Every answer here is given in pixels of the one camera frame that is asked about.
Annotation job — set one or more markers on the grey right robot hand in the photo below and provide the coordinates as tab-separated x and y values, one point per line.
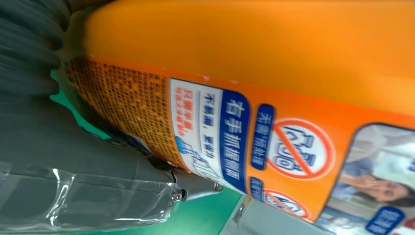
81	181

